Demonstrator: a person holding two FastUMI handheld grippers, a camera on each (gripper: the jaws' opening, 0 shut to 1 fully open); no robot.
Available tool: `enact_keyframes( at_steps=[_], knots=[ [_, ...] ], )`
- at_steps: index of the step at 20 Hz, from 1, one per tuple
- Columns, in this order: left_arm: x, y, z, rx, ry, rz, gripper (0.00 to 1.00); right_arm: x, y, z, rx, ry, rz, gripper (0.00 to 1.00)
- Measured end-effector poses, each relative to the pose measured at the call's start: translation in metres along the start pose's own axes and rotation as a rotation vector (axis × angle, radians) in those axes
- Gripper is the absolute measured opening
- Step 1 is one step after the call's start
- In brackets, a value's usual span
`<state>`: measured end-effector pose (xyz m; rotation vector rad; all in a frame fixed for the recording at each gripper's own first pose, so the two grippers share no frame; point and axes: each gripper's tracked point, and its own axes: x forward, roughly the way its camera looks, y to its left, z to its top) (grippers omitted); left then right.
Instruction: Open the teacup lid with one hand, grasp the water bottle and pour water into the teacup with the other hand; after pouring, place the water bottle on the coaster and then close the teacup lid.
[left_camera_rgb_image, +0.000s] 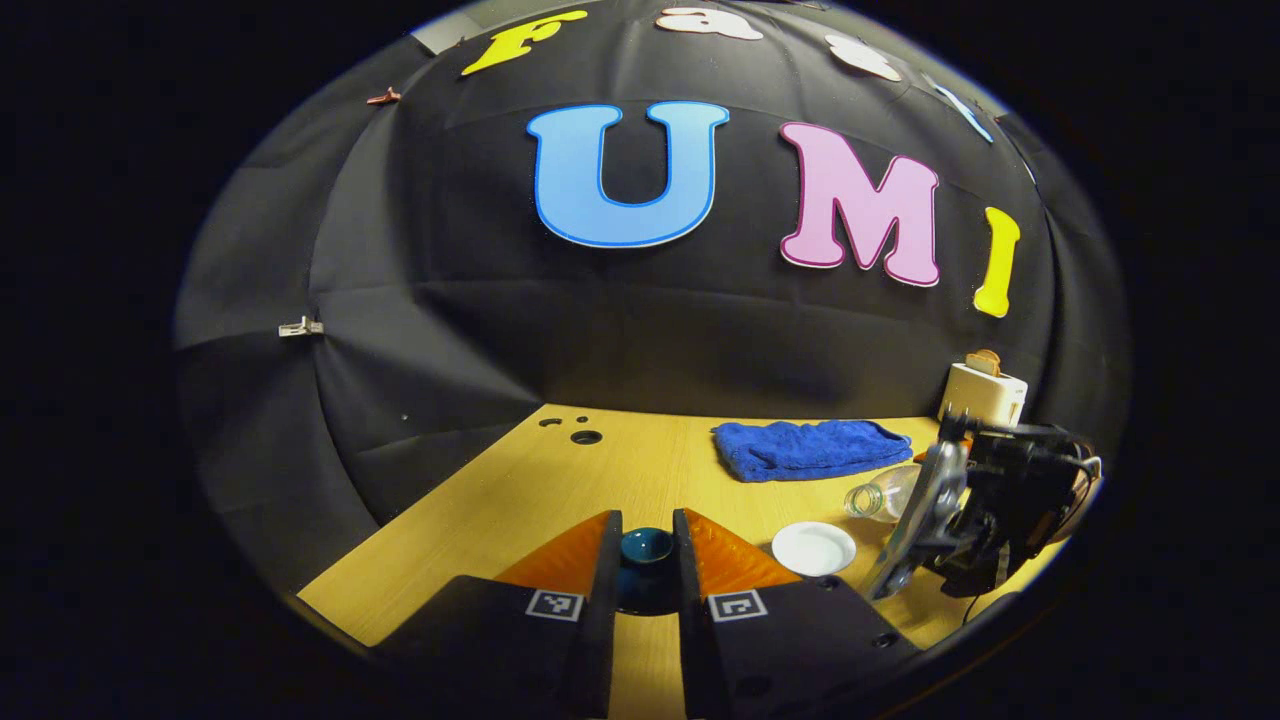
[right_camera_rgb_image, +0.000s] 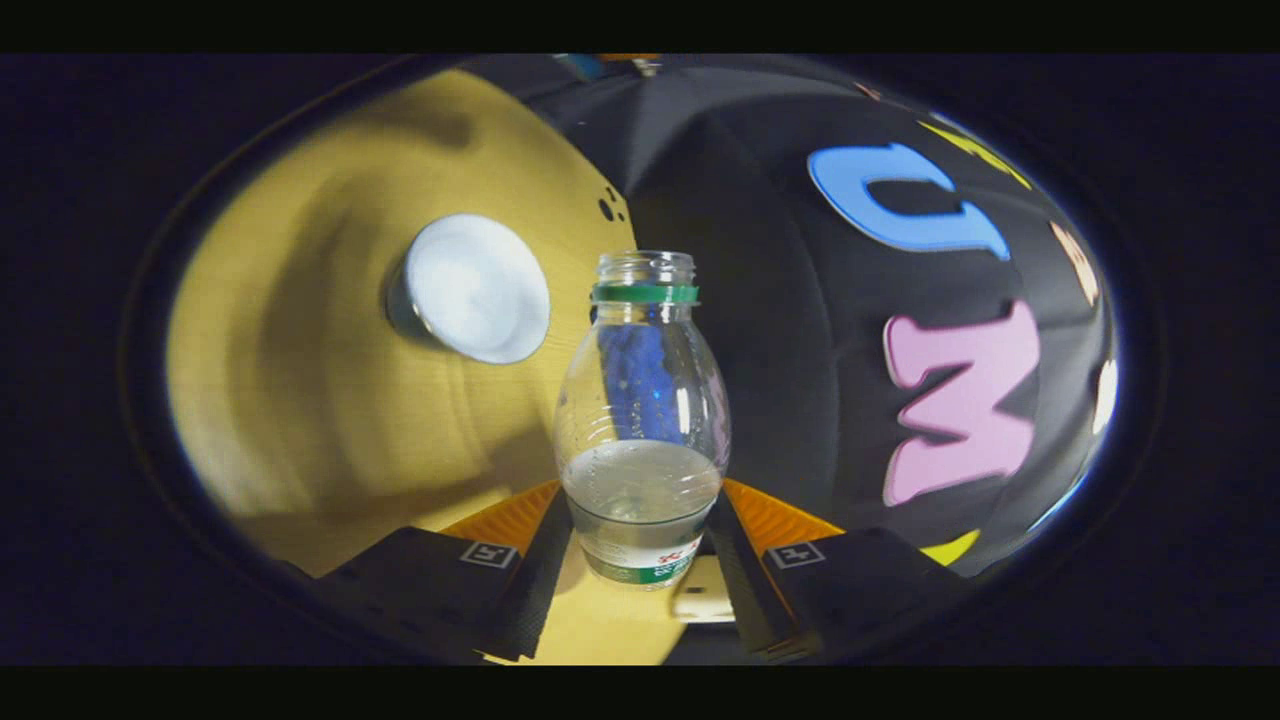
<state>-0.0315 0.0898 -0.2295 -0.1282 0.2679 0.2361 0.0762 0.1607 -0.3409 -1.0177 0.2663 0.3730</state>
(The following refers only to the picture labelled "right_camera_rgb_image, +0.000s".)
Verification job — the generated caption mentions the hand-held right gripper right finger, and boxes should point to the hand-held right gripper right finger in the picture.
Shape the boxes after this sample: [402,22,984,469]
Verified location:
[705,478,966,663]

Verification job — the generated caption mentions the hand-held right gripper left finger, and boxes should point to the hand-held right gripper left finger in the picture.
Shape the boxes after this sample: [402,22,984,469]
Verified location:
[285,480,576,663]

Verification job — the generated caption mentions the clear plastic water bottle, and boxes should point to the clear plastic water bottle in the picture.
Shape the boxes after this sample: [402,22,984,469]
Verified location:
[553,250,733,591]

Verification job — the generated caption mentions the white teacup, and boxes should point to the white teacup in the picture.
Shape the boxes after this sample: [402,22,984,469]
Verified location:
[385,213,552,366]

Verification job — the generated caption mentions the white toaster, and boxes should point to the white toaster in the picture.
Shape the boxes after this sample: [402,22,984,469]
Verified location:
[670,555,739,626]

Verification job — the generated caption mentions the black backdrop cloth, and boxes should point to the black backdrop cloth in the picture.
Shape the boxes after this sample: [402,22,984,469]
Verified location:
[470,55,1119,581]

